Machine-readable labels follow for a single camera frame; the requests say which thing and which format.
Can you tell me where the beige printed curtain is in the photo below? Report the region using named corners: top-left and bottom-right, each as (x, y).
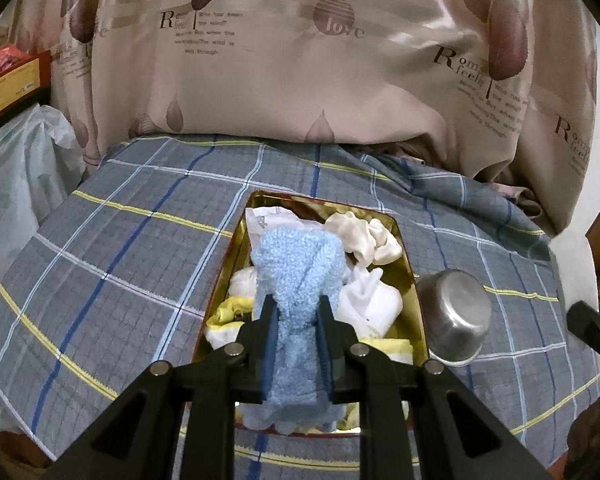
top-left (10, 0), bottom-right (600, 237)

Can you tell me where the translucent plastic cover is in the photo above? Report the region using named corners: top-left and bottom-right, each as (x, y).
top-left (0, 105), bottom-right (87, 242)

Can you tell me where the plain white sock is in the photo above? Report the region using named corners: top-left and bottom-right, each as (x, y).
top-left (337, 266), bottom-right (405, 342)

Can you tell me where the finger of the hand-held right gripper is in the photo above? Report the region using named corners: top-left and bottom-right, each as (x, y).
top-left (566, 301), bottom-right (600, 377)

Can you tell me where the red cardboard box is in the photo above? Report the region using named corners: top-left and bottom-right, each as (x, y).
top-left (0, 50), bottom-right (54, 129)

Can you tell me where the red and gold tin box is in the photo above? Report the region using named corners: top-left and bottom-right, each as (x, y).
top-left (190, 190), bottom-right (431, 440)

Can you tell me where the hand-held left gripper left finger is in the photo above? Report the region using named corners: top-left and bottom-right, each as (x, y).
top-left (45, 295), bottom-right (281, 480)

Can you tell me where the cream fluffy sock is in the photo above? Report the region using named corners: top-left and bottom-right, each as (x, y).
top-left (325, 211), bottom-right (404, 267)

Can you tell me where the steel bowl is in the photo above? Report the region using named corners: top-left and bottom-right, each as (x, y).
top-left (414, 268), bottom-right (494, 367)

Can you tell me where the white fluffy yellow-trimmed sock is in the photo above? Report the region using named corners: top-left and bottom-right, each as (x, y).
top-left (205, 297), bottom-right (257, 349)

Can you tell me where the black shelf edge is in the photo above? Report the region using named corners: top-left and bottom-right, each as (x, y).
top-left (0, 87), bottom-right (52, 142)

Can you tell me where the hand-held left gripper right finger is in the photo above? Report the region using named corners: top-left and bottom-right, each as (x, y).
top-left (316, 293), bottom-right (551, 480)

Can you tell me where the blue fluffy sock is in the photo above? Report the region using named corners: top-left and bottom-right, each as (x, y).
top-left (240, 230), bottom-right (354, 437)

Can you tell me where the red plastic bag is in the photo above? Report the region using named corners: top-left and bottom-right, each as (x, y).
top-left (0, 45), bottom-right (32, 84)

